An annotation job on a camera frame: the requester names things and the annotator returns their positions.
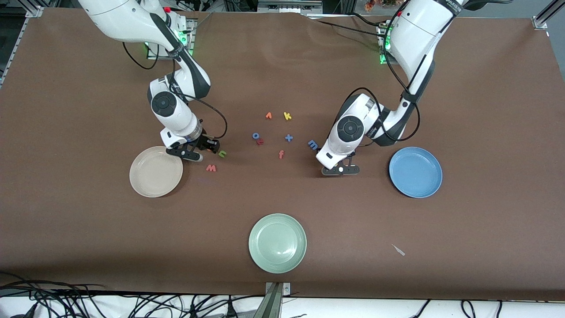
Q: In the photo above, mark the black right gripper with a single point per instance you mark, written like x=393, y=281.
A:
x=204, y=141

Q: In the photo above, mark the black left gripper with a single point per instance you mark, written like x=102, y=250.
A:
x=352, y=153

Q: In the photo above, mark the pink foam letter w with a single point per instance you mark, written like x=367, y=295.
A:
x=211, y=169

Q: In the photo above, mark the blue foam letter m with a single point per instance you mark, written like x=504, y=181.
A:
x=312, y=144

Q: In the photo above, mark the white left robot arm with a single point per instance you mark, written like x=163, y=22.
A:
x=351, y=128

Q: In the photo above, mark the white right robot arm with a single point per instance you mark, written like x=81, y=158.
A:
x=172, y=110

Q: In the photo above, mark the beige plate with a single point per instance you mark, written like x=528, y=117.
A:
x=156, y=174

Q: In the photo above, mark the blue plate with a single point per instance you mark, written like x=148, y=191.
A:
x=415, y=172

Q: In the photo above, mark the small white paper scrap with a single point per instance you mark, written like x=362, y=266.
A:
x=398, y=250

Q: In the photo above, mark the pale green plate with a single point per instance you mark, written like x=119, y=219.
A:
x=277, y=243

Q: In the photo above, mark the orange dried flowers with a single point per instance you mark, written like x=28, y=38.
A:
x=370, y=5

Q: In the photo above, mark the brown table cover sheet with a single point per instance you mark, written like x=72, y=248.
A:
x=88, y=243

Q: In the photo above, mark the grey metal box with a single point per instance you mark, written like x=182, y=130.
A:
x=289, y=6

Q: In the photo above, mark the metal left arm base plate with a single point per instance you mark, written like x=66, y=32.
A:
x=382, y=62

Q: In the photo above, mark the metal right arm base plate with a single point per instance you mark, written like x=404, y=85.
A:
x=154, y=56

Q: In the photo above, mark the small metal bracket plate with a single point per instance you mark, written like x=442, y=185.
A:
x=286, y=289

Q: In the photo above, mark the grey metal post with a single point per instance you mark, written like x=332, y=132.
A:
x=271, y=307

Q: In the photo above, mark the aluminium frame rail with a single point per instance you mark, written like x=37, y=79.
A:
x=19, y=46
x=539, y=22

